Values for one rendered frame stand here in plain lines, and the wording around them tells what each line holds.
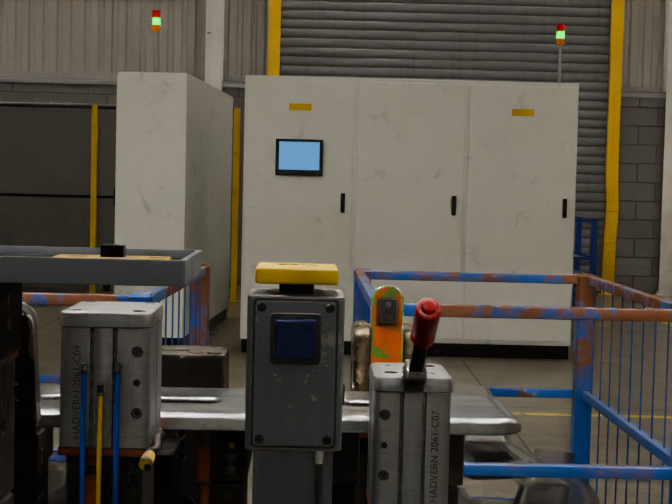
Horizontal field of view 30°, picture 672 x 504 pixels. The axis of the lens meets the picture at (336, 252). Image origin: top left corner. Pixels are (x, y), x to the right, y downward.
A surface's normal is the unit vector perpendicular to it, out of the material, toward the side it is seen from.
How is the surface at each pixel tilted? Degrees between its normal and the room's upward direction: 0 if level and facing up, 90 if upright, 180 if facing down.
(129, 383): 90
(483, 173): 90
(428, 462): 90
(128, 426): 90
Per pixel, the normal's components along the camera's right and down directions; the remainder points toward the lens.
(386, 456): 0.03, 0.05
